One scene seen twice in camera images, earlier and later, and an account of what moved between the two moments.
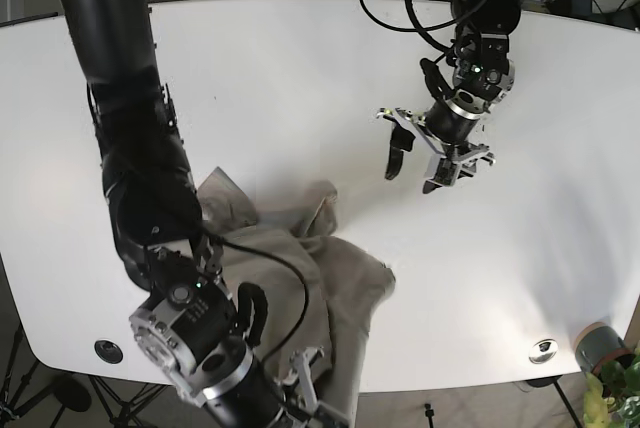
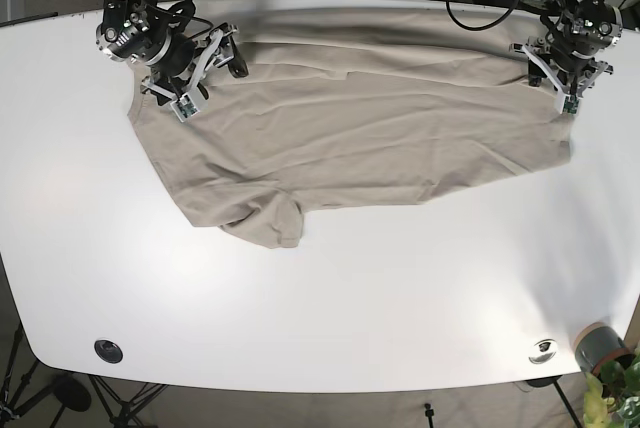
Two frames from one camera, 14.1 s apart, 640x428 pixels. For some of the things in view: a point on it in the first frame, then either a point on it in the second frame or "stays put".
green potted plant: (612, 398) stays put
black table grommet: (108, 351) stays put
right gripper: (454, 119) -> (573, 43)
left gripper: (191, 333) -> (141, 36)
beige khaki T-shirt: (313, 292) -> (352, 105)
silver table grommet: (543, 351) stays put
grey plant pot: (599, 343) stays put
